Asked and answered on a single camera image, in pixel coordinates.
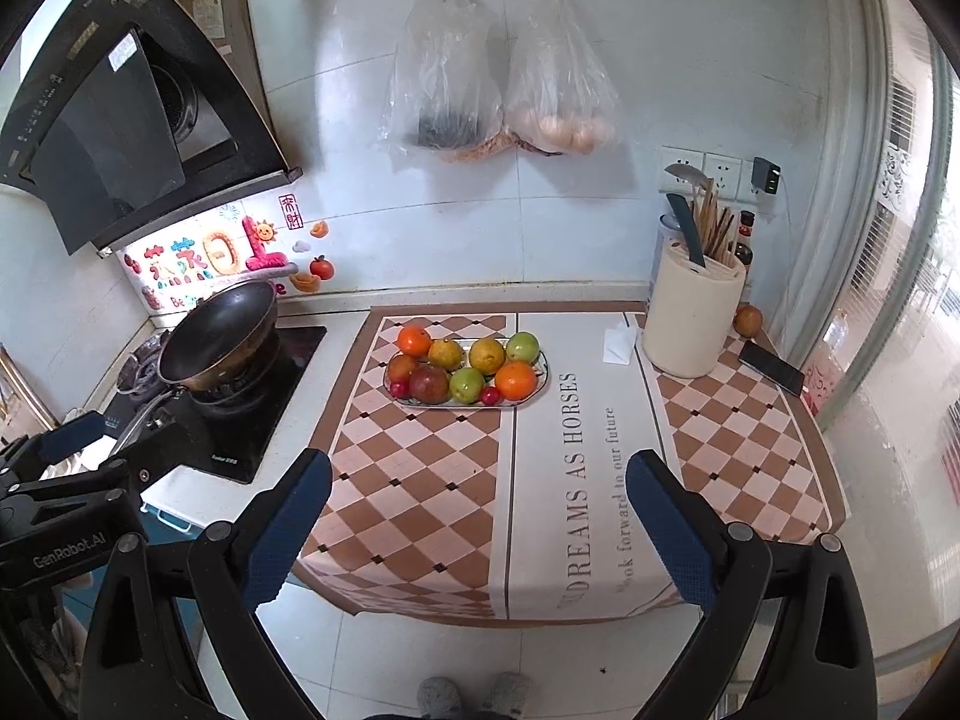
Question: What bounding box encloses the black smartphone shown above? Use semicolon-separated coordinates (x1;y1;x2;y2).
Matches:
739;341;806;396

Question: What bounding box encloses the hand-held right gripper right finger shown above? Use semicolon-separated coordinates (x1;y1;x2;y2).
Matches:
625;448;882;720

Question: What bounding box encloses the grey slipper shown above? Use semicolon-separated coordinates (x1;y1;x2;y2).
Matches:
418;677;464;717
487;673;535;713

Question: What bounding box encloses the black frying pan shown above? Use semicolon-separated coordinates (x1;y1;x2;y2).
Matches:
112;281;278;458

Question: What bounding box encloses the black range hood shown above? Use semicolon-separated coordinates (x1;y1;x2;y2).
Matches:
0;0;305;256

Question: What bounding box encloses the clear bottle pink label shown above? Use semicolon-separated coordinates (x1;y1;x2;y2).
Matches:
801;315;852;421

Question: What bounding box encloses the black glass gas stove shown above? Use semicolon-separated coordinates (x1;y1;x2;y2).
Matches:
101;324;329;485

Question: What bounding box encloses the sliding glass door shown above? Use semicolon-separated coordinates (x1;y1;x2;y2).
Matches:
821;0;960;680

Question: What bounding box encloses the dark sauce bottle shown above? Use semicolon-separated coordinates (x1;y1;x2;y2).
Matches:
733;210;755;278

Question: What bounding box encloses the clear plastic bag with eggs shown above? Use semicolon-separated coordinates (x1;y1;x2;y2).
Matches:
502;0;623;158

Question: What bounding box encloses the white folded tissue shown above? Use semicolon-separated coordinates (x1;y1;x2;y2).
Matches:
604;322;638;368

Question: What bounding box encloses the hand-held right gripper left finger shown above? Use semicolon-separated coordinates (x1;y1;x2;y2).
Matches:
75;448;335;720

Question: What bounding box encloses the checkered table mat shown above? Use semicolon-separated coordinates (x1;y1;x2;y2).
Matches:
289;302;848;627

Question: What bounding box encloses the steel hood duct cover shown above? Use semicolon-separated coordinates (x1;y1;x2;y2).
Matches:
150;0;263;166

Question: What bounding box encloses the bundle of wooden chopsticks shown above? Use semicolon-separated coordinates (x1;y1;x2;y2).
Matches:
690;176;743;271

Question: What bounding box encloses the white wall power outlet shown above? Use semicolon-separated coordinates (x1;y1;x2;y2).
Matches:
703;154;743;200
660;146;706;192

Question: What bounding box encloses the black handled knife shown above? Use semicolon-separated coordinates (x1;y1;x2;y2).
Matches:
666;193;710;271

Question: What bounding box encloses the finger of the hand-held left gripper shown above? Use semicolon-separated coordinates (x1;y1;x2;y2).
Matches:
15;420;212;511
0;411;107;481

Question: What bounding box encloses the dark red round fruit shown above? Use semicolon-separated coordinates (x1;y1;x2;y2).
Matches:
409;364;451;404

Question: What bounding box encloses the floral ceramic plate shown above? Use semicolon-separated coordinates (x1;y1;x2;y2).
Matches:
382;334;550;412

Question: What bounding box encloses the colourful character wall sticker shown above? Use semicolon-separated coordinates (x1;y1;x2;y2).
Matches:
120;199;297;316

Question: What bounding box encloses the cream utensil holder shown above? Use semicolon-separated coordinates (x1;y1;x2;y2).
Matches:
643;240;749;380

